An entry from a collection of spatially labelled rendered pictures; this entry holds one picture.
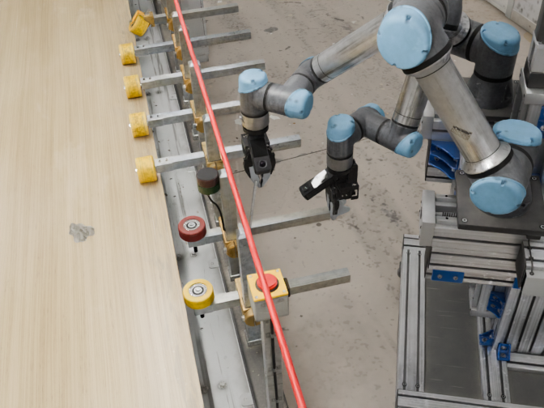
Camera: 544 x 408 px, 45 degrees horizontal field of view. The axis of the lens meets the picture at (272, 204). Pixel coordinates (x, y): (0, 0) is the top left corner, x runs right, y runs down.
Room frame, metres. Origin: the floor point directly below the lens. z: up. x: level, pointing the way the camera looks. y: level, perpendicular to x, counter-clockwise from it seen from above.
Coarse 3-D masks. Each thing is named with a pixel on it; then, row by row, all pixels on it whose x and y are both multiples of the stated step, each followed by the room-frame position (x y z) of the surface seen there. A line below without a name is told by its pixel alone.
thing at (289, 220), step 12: (276, 216) 1.46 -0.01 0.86; (288, 216) 1.46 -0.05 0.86; (300, 216) 1.45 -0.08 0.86; (312, 216) 1.45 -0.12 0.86; (324, 216) 1.46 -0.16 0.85; (216, 228) 1.42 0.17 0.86; (252, 228) 1.41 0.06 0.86; (264, 228) 1.42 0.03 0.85; (276, 228) 1.43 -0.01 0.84; (204, 240) 1.38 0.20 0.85; (216, 240) 1.39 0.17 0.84
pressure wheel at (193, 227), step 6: (192, 216) 1.43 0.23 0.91; (198, 216) 1.43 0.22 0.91; (180, 222) 1.41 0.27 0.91; (186, 222) 1.41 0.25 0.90; (192, 222) 1.40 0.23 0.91; (198, 222) 1.41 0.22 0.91; (204, 222) 1.40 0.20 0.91; (180, 228) 1.38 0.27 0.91; (186, 228) 1.38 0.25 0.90; (192, 228) 1.38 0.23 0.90; (198, 228) 1.38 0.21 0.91; (204, 228) 1.38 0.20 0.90; (180, 234) 1.37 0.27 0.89; (186, 234) 1.36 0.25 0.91; (192, 234) 1.36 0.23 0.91; (198, 234) 1.36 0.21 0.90; (204, 234) 1.38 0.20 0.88; (186, 240) 1.36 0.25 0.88; (192, 240) 1.35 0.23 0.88
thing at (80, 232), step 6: (72, 228) 1.40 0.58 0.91; (78, 228) 1.40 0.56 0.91; (84, 228) 1.40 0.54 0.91; (90, 228) 1.39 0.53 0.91; (72, 234) 1.38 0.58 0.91; (78, 234) 1.37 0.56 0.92; (84, 234) 1.38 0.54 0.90; (90, 234) 1.38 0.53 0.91; (78, 240) 1.36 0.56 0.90; (84, 240) 1.36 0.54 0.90
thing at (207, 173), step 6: (204, 168) 1.39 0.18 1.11; (210, 168) 1.39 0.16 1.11; (198, 174) 1.37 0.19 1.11; (204, 174) 1.37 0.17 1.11; (210, 174) 1.36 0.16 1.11; (216, 174) 1.36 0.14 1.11; (204, 180) 1.34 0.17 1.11; (210, 198) 1.37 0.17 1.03; (216, 204) 1.37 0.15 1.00; (222, 216) 1.37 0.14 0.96; (222, 222) 1.37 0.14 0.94
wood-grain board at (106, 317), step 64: (0, 0) 3.00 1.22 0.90; (64, 0) 2.97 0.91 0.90; (0, 64) 2.40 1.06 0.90; (64, 64) 2.37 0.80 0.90; (128, 64) 2.34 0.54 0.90; (0, 128) 1.95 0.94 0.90; (64, 128) 1.92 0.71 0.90; (128, 128) 1.90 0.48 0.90; (0, 192) 1.59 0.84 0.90; (64, 192) 1.58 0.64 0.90; (128, 192) 1.56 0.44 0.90; (0, 256) 1.31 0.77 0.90; (64, 256) 1.30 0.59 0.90; (128, 256) 1.29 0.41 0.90; (0, 320) 1.09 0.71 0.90; (64, 320) 1.07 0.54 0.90; (128, 320) 1.06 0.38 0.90; (0, 384) 0.89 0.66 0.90; (64, 384) 0.89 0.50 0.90; (128, 384) 0.88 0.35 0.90; (192, 384) 0.87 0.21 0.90
